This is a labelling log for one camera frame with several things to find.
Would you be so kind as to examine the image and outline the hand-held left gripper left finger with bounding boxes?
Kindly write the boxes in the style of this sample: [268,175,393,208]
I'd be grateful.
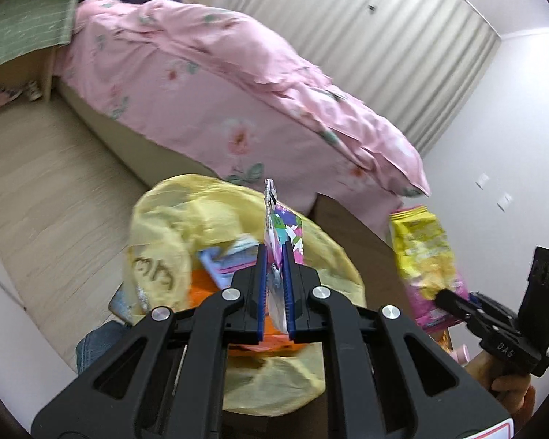
[31,242,268,439]

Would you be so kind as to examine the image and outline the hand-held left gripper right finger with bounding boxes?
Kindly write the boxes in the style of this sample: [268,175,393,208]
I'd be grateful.
[281,242,513,439]

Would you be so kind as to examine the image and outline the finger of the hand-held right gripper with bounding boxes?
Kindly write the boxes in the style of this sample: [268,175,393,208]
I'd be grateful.
[434,289,481,327]
[470,292,501,317]

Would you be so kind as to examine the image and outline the colourful patterned snack wrapper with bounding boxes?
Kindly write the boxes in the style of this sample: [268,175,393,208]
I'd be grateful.
[262,178,306,334]

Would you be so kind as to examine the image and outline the yellow pink snack packet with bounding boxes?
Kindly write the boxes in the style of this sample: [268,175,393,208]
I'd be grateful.
[389,205,470,332]

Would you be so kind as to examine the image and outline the yellow plastic trash bag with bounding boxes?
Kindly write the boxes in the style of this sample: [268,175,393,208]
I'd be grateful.
[127,174,367,417]

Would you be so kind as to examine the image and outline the person's right hand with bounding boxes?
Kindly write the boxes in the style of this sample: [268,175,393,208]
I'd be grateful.
[467,352,537,419]

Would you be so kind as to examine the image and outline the blue pink wrapper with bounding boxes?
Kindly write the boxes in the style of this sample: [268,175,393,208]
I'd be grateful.
[197,233,266,291]

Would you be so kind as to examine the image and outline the orange snack wrapper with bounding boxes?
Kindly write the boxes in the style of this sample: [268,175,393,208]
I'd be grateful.
[190,269,309,360]

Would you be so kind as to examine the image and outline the bed with pink floral sheet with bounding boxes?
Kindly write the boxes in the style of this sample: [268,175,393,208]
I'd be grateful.
[50,0,433,239]

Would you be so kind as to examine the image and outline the person's leg in jeans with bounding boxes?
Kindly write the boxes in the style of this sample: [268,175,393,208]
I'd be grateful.
[75,320,131,376]

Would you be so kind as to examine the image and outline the pink floral duvet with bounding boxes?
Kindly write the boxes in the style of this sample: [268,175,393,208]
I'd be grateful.
[71,0,433,197]

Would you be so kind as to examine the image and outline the white pleated curtain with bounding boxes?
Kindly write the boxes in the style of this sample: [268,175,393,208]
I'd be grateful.
[220,0,501,158]

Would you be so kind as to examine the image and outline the green checked cloth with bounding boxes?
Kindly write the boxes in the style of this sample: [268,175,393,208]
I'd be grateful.
[0,0,94,76]

